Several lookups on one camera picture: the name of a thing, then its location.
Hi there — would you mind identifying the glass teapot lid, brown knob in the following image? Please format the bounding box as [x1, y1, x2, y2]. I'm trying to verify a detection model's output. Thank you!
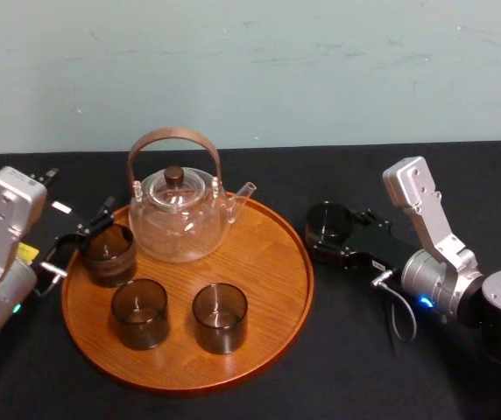
[149, 165, 204, 207]

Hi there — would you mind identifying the thin dark right gripper cable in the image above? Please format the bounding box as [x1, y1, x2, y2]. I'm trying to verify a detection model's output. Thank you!
[370, 268, 420, 345]

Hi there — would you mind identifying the thin dark gripper cable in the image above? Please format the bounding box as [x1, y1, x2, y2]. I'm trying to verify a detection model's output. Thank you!
[370, 268, 420, 345]
[32, 261, 69, 299]

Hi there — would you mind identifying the smoky brown drinking glass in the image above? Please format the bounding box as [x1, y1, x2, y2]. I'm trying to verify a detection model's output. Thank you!
[79, 222, 138, 289]
[305, 200, 355, 251]
[191, 282, 250, 355]
[109, 277, 172, 352]

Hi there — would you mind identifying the clear glass teapot, brown handle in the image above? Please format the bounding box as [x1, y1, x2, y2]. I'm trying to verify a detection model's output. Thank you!
[126, 126, 258, 264]

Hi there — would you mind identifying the thin dark left gripper cable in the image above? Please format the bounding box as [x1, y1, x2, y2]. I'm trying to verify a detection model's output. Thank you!
[32, 261, 69, 299]

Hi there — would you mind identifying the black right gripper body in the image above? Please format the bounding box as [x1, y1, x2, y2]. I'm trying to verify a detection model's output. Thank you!
[344, 221, 423, 276]

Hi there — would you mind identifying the round wooden tray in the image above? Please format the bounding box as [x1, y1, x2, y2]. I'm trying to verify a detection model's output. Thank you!
[60, 191, 315, 392]

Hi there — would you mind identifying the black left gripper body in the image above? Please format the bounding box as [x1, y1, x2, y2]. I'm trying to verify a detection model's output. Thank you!
[17, 199, 88, 266]

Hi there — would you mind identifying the black table cloth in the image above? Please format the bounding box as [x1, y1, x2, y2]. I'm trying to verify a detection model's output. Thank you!
[0, 139, 501, 420]

